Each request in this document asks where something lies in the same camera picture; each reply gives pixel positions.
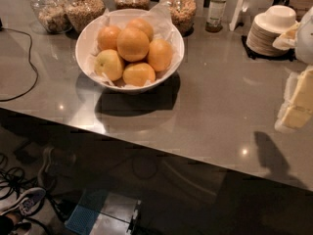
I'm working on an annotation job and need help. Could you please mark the left glass cereal jar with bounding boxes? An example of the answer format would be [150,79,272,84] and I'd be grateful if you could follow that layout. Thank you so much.
[30,0,71,34]

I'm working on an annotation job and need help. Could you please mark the stack of paper bowls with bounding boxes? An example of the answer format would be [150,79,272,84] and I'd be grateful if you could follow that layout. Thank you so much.
[265,5,296,30]

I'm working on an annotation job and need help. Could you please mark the tangled black floor cables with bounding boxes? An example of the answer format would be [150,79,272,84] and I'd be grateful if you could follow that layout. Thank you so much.
[0,152,76,235]

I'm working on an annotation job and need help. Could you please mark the blue and grey floor box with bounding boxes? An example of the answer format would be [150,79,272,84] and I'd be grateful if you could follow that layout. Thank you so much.
[65,190,142,235]

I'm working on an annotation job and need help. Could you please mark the grey sneaker on floor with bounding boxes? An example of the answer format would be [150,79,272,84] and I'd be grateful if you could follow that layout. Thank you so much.
[0,187,46,216]

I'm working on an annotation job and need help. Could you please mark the white paper bowl liner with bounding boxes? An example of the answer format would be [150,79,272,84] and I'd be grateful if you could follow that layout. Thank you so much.
[85,2,182,90]

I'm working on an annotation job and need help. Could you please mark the black cable on table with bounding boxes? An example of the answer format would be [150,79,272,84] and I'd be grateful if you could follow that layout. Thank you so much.
[0,27,39,103]

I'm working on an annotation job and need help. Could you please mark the black tray under plates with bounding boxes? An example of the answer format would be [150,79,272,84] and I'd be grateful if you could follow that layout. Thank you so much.
[241,35,295,62]

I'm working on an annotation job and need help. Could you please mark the stack of paper plates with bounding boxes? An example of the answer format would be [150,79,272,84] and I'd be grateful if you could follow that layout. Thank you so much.
[246,13,288,58]

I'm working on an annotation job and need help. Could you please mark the front left yellowish orange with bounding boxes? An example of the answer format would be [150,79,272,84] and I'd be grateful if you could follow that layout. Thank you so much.
[94,49,124,81]

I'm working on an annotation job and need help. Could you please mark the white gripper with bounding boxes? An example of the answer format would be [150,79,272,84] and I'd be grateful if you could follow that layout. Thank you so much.
[273,7,313,133]

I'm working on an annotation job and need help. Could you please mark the white ceramic bowl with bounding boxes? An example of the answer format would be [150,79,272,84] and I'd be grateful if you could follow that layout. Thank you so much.
[74,8,185,93]

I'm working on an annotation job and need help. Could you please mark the white board leaning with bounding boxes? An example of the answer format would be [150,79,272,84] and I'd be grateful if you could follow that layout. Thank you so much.
[229,0,245,31]

